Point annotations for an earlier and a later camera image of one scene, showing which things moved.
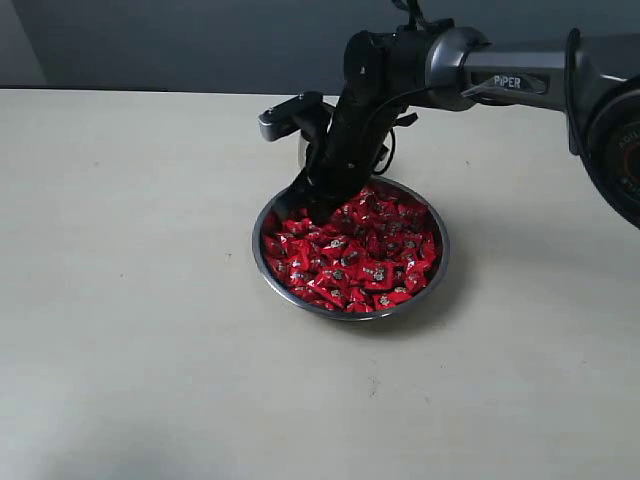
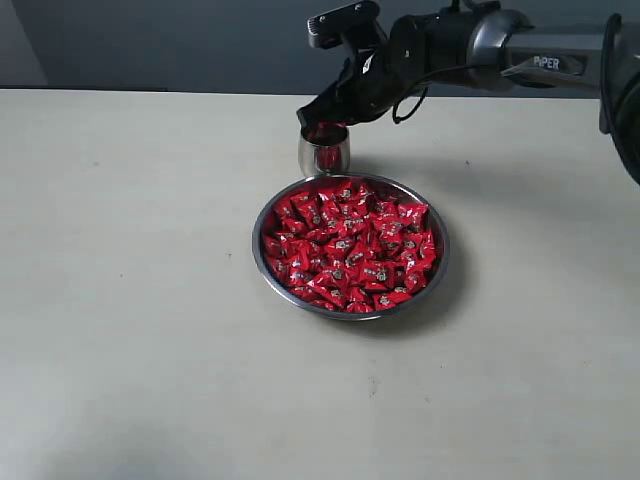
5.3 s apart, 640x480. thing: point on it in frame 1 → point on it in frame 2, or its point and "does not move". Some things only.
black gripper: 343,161 → 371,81
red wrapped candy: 334,276 does not move
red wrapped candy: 377,272 does not move
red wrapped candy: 389,300 does not move
